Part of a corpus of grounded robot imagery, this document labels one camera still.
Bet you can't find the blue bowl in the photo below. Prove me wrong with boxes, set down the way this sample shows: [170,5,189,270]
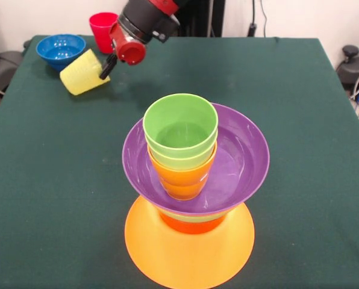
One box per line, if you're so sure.
[36,34,87,72]

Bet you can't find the orange cup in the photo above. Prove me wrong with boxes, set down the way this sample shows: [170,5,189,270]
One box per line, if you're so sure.
[148,144,218,201]

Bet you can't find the dark green table cloth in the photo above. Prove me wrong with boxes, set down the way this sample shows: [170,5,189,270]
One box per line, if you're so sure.
[0,34,359,289]

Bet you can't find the lime green cup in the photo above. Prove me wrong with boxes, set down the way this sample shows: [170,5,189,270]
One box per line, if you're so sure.
[146,135,219,170]

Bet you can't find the black wall cable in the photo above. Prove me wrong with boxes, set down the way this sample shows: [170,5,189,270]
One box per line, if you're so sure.
[247,0,269,37]

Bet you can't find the small red-orange bowl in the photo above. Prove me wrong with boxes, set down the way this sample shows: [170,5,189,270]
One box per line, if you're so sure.
[159,214,228,235]

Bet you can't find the large orange bowl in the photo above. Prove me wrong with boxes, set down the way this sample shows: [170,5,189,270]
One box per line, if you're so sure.
[124,195,255,289]

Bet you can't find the purple bowl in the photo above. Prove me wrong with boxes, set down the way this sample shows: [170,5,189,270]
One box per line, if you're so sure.
[121,102,270,215]

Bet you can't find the yellow cup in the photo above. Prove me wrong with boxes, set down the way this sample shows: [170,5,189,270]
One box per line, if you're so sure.
[59,48,111,96]

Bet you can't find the red cup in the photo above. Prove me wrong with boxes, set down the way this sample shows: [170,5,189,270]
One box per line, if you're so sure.
[89,11,120,55]

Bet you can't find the light green bowl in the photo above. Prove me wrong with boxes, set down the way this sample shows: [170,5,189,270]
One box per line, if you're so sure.
[157,207,234,224]

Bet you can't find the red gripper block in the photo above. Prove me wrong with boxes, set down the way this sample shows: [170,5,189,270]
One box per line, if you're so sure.
[99,20,147,81]

